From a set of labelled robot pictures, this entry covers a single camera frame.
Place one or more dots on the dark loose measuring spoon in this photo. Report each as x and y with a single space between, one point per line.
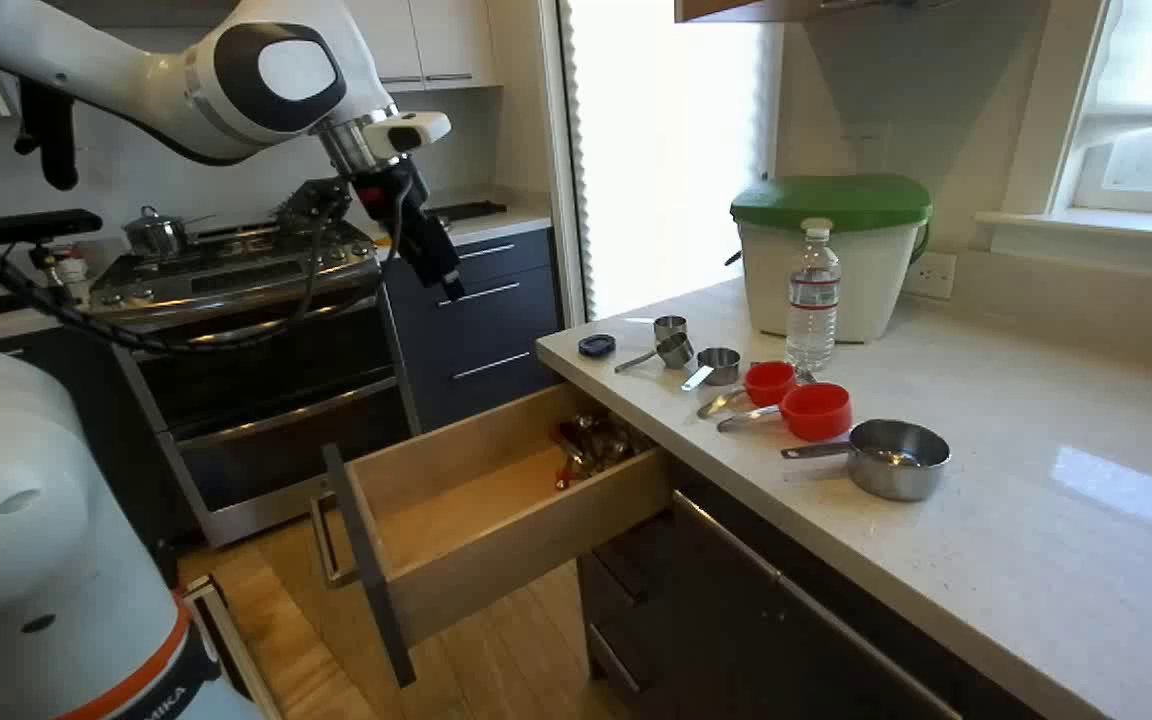
568 469

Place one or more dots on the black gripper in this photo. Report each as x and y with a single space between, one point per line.
404 213

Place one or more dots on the large steel measuring cup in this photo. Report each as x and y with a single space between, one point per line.
896 463

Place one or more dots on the steel kettle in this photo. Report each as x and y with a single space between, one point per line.
156 232

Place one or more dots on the white wall outlet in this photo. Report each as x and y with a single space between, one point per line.
934 273

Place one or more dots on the clear plastic water bottle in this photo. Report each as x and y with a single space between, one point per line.
814 301

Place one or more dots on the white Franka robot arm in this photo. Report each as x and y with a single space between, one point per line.
139 83

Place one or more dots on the bright glass door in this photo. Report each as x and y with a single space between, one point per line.
661 145

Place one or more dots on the black hanging oven mitt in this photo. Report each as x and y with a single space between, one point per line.
50 132

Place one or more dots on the small red measuring cup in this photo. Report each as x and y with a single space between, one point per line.
769 381

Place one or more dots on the white bin with green lid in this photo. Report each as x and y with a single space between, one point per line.
828 255

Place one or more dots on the dark counter base cabinet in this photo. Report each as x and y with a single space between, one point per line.
739 627

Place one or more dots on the open wooden drawer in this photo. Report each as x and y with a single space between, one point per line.
497 520

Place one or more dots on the tiny steel measuring cup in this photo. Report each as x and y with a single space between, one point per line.
675 344

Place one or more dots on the large red measuring cup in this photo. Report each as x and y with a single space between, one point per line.
816 408

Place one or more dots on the white framed window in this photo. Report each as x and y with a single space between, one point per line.
1151 120

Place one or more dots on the metal spoon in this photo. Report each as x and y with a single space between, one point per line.
582 439

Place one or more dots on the small black round object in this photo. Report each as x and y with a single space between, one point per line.
597 344

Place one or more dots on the stainless steel oven range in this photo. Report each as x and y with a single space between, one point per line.
269 403

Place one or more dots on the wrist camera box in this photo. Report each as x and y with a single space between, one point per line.
418 129

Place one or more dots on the black camera on stand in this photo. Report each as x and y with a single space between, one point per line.
38 227

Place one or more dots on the small steel measuring cup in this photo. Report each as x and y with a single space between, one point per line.
717 367

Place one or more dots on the pile of metal utensils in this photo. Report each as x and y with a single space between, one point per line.
619 439

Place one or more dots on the white wall cabinet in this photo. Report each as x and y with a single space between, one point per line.
436 40

